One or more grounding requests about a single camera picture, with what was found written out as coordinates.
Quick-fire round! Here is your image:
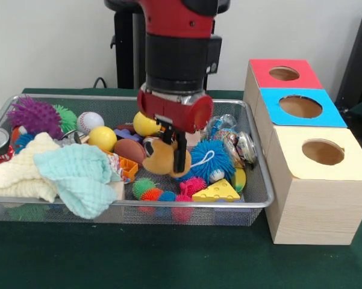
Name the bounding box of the blue spiky rubber ball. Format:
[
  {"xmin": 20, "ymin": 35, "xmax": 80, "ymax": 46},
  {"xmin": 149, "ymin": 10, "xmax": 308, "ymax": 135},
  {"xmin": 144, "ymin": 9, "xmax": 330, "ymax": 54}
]
[{"xmin": 189, "ymin": 138, "xmax": 236, "ymax": 184}]

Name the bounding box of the multicolour spiky caterpillar toy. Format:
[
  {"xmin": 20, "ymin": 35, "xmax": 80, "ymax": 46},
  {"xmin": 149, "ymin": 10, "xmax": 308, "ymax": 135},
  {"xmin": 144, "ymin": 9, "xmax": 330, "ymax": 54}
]
[
  {"xmin": 179, "ymin": 176, "xmax": 207, "ymax": 196},
  {"xmin": 132, "ymin": 177, "xmax": 193, "ymax": 203}
]

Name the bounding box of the dark green table cloth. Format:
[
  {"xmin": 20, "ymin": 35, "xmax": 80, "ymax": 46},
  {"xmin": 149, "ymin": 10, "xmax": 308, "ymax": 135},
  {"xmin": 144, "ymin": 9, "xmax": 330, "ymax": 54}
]
[{"xmin": 0, "ymin": 87, "xmax": 362, "ymax": 289}]

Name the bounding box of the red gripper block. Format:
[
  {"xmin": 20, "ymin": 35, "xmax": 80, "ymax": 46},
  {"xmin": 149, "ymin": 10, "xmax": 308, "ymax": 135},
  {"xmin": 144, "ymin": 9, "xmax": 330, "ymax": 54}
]
[{"xmin": 137, "ymin": 85, "xmax": 214, "ymax": 175}]

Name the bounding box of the cream knitted cloth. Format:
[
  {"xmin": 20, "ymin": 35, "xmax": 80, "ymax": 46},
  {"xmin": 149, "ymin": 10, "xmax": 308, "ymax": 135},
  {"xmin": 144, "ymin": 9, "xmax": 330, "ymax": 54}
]
[{"xmin": 0, "ymin": 132, "xmax": 61, "ymax": 203}]

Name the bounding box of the white mini baseball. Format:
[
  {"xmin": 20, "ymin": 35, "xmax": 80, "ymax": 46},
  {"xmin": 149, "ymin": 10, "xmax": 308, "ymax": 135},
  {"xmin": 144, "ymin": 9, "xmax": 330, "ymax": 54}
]
[{"xmin": 76, "ymin": 111, "xmax": 105, "ymax": 134}]

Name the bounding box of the green cloth side table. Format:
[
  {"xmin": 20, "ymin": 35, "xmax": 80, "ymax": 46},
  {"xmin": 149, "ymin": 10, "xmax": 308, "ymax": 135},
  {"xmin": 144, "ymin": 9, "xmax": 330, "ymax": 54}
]
[{"xmin": 348, "ymin": 96, "xmax": 362, "ymax": 121}]

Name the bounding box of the purple spiky monster toy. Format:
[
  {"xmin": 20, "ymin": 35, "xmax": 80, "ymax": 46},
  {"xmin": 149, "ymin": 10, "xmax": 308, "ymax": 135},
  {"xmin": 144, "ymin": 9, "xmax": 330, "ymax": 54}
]
[{"xmin": 7, "ymin": 96, "xmax": 64, "ymax": 141}]

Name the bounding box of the shallow metal mesh bin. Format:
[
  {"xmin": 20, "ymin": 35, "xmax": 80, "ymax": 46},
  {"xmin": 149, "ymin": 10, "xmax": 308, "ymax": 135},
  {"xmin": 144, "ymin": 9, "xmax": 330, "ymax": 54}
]
[{"xmin": 0, "ymin": 93, "xmax": 274, "ymax": 227}]

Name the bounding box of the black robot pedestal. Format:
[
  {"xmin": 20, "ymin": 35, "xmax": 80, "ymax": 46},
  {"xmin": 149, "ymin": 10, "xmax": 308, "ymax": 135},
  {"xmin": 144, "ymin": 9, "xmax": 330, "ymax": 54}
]
[{"xmin": 104, "ymin": 0, "xmax": 231, "ymax": 90}]

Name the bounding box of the yellow cheese wedge toy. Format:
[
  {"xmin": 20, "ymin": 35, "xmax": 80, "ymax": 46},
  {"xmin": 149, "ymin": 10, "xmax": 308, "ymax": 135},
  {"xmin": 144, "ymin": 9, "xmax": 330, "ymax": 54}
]
[{"xmin": 192, "ymin": 178, "xmax": 241, "ymax": 203}]

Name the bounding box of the brown bear plush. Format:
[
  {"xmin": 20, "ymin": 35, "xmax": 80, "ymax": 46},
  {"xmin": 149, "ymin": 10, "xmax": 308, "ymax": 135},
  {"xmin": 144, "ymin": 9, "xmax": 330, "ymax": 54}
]
[{"xmin": 142, "ymin": 138, "xmax": 215, "ymax": 178}]

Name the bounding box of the mint knitted cloth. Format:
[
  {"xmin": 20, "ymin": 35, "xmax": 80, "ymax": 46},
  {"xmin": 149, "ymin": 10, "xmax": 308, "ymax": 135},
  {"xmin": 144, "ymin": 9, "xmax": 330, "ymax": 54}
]
[{"xmin": 33, "ymin": 143, "xmax": 121, "ymax": 220}]

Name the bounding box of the brown mini football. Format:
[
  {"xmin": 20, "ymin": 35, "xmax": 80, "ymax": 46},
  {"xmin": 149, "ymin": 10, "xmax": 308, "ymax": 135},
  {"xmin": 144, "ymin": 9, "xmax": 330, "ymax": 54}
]
[{"xmin": 114, "ymin": 138, "xmax": 147, "ymax": 165}]

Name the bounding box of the yellow ball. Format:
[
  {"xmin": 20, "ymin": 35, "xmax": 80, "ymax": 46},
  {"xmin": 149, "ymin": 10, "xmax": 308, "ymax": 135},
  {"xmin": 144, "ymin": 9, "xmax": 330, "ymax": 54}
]
[
  {"xmin": 87, "ymin": 125, "xmax": 117, "ymax": 152},
  {"xmin": 133, "ymin": 111, "xmax": 163, "ymax": 137}
]

